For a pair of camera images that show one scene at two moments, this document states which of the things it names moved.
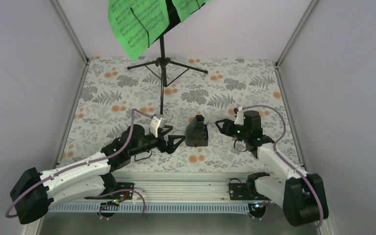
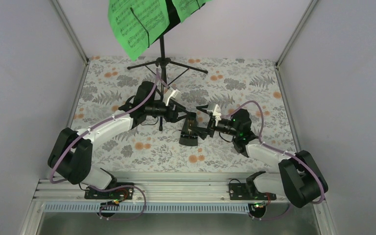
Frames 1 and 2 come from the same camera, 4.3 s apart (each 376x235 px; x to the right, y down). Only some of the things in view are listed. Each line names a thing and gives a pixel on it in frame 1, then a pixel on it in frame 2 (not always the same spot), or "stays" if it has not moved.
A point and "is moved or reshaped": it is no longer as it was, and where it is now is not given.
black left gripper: (161, 146) → (172, 117)
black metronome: (195, 132) is moved or reshaped
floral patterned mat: (189, 94) stays
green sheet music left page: (152, 14) stays
